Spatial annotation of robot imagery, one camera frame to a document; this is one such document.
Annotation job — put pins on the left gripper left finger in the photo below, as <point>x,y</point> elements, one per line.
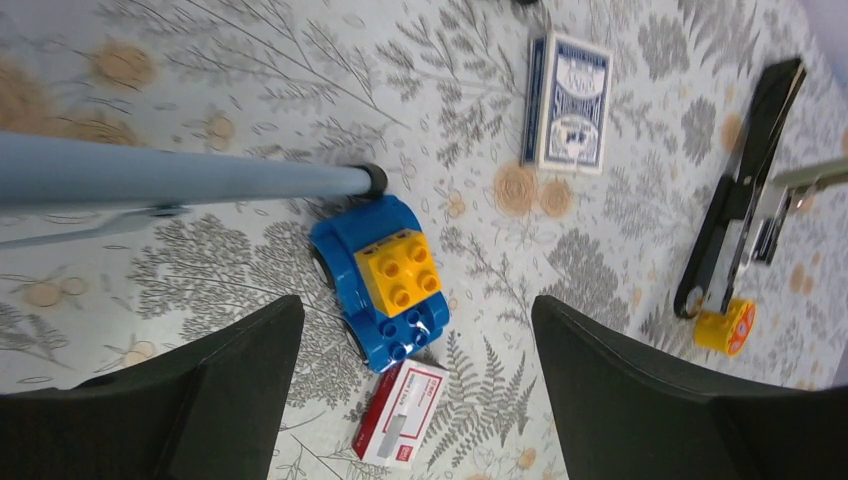
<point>210,409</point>

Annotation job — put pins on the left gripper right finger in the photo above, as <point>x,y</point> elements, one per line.
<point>625,410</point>

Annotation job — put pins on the white beige stapler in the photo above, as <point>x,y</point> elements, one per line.
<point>753,238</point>

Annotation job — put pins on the yellow butterfly toy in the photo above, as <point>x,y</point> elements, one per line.
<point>726,333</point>

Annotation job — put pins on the blue yellow toy car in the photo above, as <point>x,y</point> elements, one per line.
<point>379,263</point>

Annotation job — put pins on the floral table mat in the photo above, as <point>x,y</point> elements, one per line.
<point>435,93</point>

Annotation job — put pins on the light blue stand legs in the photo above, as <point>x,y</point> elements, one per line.
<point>41,174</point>

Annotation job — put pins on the blue playing card box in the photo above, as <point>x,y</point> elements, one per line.
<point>567,104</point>

